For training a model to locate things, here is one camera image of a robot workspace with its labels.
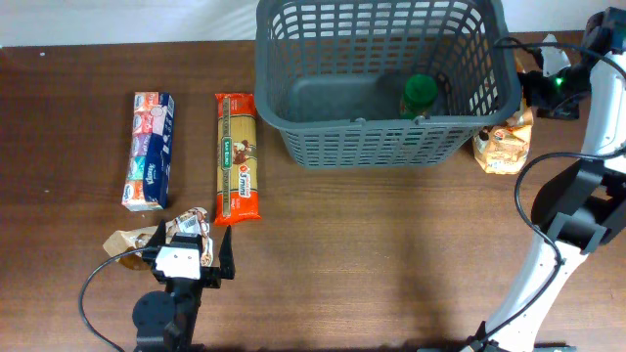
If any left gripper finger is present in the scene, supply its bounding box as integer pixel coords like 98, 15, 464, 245
218, 226, 236, 280
146, 220, 167, 248

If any orange snack bag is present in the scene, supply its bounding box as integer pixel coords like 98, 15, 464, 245
471, 97, 534, 175

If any green lid spice jar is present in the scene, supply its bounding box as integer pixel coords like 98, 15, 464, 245
400, 74, 438, 119

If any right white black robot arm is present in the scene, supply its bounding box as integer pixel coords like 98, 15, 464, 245
464, 7, 625, 351

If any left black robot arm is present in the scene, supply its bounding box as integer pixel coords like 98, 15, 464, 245
132, 222, 236, 352

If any brown patterned snack pouch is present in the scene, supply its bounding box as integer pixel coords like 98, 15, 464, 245
103, 207, 213, 267

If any Kleenex tissue multipack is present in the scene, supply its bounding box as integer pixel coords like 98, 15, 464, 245
121, 92, 175, 211

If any San Remo spaghetti packet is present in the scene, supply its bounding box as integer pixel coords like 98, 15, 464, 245
214, 93, 261, 226

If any grey plastic basket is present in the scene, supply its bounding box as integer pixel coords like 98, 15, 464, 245
254, 0, 521, 168

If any right black cable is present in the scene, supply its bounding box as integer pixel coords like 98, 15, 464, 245
469, 36, 626, 352

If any black cable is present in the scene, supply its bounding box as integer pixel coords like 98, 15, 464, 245
469, 36, 626, 352
78, 245, 157, 352

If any left black cable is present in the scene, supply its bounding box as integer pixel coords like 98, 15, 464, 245
78, 245, 157, 352

